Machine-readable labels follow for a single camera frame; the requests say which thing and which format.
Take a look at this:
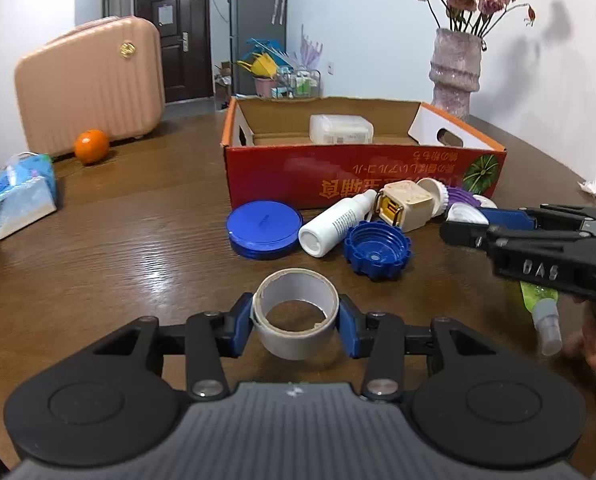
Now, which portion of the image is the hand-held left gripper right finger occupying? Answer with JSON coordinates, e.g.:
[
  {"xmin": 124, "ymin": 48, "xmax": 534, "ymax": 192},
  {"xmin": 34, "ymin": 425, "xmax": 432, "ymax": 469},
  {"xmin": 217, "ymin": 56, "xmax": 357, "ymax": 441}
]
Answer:
[{"xmin": 338, "ymin": 294, "xmax": 498, "ymax": 403}]

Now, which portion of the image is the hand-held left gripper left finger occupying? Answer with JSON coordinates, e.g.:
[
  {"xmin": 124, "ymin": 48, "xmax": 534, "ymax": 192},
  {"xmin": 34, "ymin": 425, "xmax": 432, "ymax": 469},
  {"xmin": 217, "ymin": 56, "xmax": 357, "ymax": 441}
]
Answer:
[{"xmin": 92, "ymin": 294, "xmax": 255, "ymax": 402}]

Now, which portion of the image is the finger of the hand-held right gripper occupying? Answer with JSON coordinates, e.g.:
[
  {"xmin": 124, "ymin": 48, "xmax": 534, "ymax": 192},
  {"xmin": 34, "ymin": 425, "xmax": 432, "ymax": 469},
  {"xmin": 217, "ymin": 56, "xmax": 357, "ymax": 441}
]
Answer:
[
  {"xmin": 479, "ymin": 204, "xmax": 596, "ymax": 241},
  {"xmin": 439, "ymin": 221, "xmax": 586, "ymax": 261}
]

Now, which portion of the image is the white ribbed lid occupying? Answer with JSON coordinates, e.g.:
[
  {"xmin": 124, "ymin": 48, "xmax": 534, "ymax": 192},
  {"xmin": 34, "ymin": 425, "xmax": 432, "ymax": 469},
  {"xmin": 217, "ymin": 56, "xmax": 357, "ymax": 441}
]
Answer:
[{"xmin": 445, "ymin": 202, "xmax": 491, "ymax": 226}]

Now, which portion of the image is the green spray bottle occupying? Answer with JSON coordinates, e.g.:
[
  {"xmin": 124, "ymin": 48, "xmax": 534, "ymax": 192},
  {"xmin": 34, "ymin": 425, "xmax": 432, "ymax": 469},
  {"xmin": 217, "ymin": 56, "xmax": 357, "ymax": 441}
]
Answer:
[{"xmin": 519, "ymin": 280, "xmax": 563, "ymax": 357}]

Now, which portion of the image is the purple ribbed lid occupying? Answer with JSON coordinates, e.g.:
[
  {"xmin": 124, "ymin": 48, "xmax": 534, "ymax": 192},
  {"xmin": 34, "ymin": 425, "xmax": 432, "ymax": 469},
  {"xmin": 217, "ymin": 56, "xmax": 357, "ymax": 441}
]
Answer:
[{"xmin": 445, "ymin": 186, "xmax": 486, "ymax": 209}]

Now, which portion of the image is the white ribbed round cap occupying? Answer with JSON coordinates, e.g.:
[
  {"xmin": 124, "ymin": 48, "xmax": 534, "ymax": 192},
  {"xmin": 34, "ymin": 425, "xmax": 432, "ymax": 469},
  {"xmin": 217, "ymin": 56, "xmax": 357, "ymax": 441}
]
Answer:
[{"xmin": 417, "ymin": 177, "xmax": 451, "ymax": 218}]

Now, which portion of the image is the grey tape roll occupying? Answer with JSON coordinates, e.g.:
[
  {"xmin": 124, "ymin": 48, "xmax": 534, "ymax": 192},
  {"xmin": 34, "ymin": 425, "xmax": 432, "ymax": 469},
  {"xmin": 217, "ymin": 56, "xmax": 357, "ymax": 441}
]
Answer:
[{"xmin": 252, "ymin": 269, "xmax": 340, "ymax": 361}]

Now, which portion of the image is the beige square cap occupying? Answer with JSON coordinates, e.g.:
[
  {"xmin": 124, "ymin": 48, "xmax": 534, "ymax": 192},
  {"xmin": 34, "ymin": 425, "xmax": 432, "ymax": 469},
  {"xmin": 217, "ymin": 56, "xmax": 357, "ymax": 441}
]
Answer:
[{"xmin": 375, "ymin": 179, "xmax": 436, "ymax": 233}]

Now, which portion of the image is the blue ribbed screw cap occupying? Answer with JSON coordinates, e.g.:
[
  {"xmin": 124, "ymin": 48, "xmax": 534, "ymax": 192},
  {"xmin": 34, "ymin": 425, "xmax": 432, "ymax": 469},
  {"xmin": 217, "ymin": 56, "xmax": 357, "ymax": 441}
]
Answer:
[{"xmin": 343, "ymin": 220, "xmax": 413, "ymax": 283}]

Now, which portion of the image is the blue round lid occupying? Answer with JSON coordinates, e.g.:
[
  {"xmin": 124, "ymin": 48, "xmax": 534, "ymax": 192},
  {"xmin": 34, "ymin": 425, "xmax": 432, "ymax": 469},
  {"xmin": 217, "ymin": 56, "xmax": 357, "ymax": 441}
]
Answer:
[{"xmin": 226, "ymin": 201, "xmax": 303, "ymax": 261}]

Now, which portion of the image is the white spray bottle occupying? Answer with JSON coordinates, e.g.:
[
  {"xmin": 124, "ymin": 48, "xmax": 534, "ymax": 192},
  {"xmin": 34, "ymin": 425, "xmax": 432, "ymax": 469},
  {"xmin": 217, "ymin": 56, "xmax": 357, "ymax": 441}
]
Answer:
[{"xmin": 298, "ymin": 189, "xmax": 379, "ymax": 258}]

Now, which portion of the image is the red cardboard box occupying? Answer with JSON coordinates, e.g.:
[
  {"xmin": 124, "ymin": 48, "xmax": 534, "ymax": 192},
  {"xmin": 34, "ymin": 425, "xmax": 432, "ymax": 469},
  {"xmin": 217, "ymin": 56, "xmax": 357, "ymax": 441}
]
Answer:
[{"xmin": 222, "ymin": 96, "xmax": 507, "ymax": 211}]

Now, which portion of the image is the person's right hand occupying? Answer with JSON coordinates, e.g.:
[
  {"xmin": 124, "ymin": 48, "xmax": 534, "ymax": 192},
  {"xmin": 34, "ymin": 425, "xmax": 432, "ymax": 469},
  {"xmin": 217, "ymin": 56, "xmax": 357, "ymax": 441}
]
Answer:
[{"xmin": 562, "ymin": 305, "xmax": 596, "ymax": 377}]

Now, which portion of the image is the pink textured vase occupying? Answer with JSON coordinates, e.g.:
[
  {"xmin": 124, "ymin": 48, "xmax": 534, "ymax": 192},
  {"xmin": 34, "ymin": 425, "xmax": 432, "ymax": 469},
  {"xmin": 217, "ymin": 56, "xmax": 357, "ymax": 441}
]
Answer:
[{"xmin": 429, "ymin": 27, "xmax": 488, "ymax": 122}]

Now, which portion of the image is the white plastic container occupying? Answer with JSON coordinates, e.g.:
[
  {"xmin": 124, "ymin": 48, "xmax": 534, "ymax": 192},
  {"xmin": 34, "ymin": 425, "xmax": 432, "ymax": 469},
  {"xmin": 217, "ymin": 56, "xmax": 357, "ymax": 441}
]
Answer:
[{"xmin": 309, "ymin": 114, "xmax": 375, "ymax": 145}]

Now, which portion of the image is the orange fruit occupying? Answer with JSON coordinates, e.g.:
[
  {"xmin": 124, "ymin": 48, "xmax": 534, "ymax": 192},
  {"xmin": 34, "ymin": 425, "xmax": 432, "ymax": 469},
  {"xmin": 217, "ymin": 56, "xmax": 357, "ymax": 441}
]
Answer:
[{"xmin": 74, "ymin": 130, "xmax": 111, "ymax": 165}]

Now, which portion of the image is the blue tissue pack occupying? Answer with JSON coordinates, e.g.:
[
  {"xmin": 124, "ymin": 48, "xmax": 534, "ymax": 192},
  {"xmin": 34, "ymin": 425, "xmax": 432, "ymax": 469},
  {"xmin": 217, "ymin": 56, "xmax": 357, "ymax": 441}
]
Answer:
[{"xmin": 0, "ymin": 152, "xmax": 59, "ymax": 241}]

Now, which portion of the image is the yellow watering can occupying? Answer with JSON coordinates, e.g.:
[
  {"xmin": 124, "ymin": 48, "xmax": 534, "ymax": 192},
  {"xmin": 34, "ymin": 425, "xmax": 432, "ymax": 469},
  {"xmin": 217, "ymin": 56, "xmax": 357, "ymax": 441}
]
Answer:
[{"xmin": 237, "ymin": 52, "xmax": 279, "ymax": 79}]

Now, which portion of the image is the dark brown door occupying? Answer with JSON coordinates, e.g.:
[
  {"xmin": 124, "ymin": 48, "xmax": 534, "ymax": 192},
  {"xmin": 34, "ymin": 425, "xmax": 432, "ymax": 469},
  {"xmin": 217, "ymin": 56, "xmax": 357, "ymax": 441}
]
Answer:
[{"xmin": 134, "ymin": 0, "xmax": 213, "ymax": 106}]

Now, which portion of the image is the blue folding rack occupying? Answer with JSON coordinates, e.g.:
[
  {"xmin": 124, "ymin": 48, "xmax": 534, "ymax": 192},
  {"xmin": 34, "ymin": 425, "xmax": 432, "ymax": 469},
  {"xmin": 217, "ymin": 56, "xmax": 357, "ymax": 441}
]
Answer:
[{"xmin": 245, "ymin": 37, "xmax": 286, "ymax": 61}]

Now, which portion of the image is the pink suitcase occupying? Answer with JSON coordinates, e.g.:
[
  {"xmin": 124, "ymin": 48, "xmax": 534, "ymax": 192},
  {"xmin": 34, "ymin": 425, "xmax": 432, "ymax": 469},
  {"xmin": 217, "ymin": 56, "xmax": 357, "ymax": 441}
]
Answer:
[{"xmin": 14, "ymin": 16, "xmax": 166, "ymax": 157}]

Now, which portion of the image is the grey refrigerator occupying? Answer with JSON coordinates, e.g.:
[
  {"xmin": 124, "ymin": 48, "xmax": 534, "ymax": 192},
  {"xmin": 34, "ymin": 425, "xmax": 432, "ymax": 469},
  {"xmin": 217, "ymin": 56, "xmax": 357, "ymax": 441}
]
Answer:
[{"xmin": 228, "ymin": 0, "xmax": 289, "ymax": 98}]

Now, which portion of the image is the wire rack with bottles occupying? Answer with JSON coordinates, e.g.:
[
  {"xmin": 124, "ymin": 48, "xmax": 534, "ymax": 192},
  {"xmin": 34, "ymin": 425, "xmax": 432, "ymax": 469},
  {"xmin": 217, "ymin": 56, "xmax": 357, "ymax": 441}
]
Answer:
[{"xmin": 275, "ymin": 67, "xmax": 323, "ymax": 100}]

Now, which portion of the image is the purple flower wall decal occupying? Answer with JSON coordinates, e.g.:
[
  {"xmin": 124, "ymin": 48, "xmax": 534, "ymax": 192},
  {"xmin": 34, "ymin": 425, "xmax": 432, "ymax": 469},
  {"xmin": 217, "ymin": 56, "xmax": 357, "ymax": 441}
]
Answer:
[{"xmin": 300, "ymin": 25, "xmax": 325, "ymax": 72}]

